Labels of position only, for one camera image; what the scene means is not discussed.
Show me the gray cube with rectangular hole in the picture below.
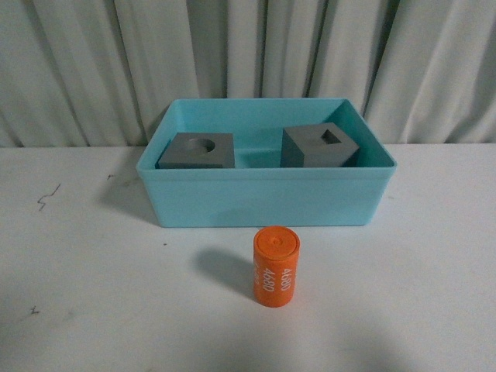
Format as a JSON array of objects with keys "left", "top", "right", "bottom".
[{"left": 280, "top": 122, "right": 360, "bottom": 167}]

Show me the orange cylinder marked 4680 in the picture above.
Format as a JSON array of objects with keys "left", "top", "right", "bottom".
[{"left": 253, "top": 226, "right": 300, "bottom": 308}]

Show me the gray cube with round hole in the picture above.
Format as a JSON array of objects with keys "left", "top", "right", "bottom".
[{"left": 157, "top": 133, "right": 235, "bottom": 169}]

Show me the blue plastic box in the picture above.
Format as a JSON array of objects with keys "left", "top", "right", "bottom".
[{"left": 136, "top": 98, "right": 397, "bottom": 228}]

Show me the white pleated curtain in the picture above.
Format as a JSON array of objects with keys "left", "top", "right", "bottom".
[{"left": 1, "top": 1, "right": 495, "bottom": 147}]

